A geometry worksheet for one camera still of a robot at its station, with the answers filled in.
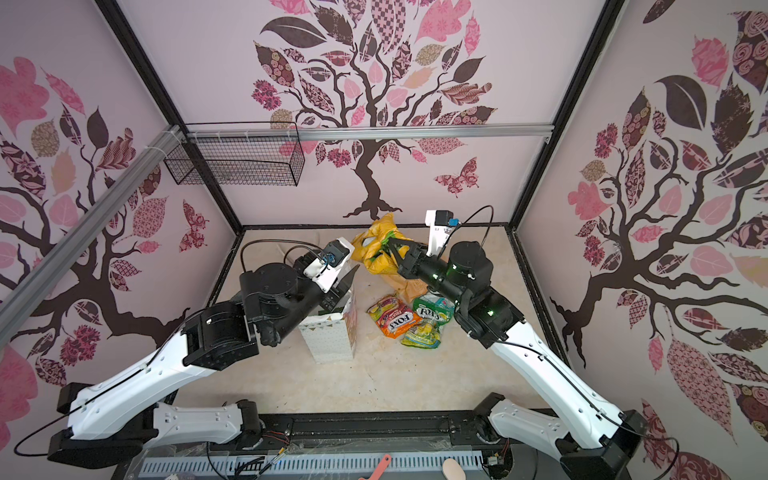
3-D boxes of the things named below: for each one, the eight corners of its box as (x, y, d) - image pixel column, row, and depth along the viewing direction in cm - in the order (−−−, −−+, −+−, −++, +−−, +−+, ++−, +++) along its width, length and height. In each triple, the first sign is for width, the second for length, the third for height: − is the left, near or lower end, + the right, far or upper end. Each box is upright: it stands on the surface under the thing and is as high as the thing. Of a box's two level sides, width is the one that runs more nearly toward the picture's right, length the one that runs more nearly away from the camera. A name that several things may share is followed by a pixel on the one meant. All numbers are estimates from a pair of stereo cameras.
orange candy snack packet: (366, 316, 96) (365, 310, 93) (389, 295, 101) (389, 290, 98) (396, 344, 90) (396, 339, 87) (419, 321, 95) (420, 316, 92)
